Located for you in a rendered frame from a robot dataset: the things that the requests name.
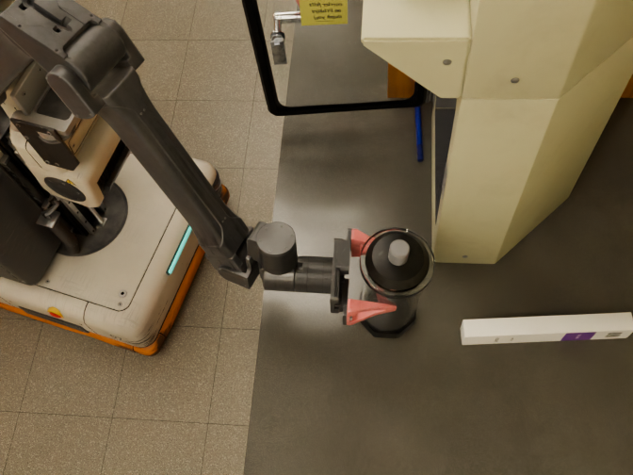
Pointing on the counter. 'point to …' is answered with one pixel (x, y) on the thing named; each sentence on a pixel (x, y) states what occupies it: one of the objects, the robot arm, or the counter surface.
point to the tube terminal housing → (527, 118)
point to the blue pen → (418, 134)
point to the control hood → (421, 40)
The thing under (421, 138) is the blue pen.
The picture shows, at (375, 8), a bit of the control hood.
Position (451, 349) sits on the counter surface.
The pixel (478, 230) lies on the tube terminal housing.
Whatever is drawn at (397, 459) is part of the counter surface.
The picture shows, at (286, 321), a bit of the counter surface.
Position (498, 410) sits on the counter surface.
